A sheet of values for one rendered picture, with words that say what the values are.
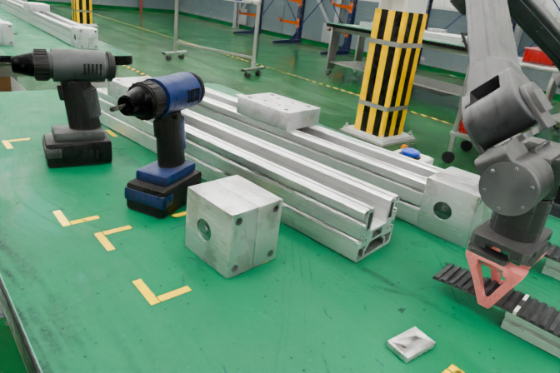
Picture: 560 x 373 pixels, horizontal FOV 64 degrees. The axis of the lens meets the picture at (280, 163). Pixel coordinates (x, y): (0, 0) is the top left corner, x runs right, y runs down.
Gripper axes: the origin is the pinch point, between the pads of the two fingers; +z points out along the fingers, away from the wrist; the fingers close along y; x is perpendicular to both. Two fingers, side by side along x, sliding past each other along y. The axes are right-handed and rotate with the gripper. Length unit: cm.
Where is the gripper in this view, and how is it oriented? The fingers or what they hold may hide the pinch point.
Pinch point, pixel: (492, 292)
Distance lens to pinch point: 66.6
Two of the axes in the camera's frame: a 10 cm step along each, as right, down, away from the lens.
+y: -6.9, 1.8, -7.0
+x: 7.1, 3.3, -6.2
